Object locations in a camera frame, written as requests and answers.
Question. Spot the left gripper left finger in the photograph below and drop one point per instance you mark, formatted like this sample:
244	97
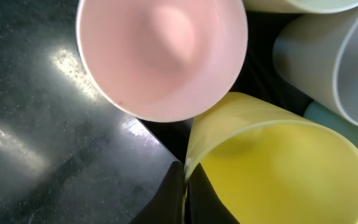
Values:
169	199

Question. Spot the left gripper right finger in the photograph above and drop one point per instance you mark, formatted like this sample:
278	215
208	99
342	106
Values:
202	202

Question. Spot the yellow cup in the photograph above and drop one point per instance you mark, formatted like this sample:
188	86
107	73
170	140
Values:
275	171

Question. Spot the pink cup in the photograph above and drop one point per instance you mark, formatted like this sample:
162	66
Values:
160	62

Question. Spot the green cup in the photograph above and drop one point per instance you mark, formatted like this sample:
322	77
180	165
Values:
353	133

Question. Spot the grey cup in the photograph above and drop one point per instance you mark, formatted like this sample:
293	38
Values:
306	62

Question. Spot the cream cup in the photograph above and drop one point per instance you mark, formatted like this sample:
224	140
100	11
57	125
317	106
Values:
291	4

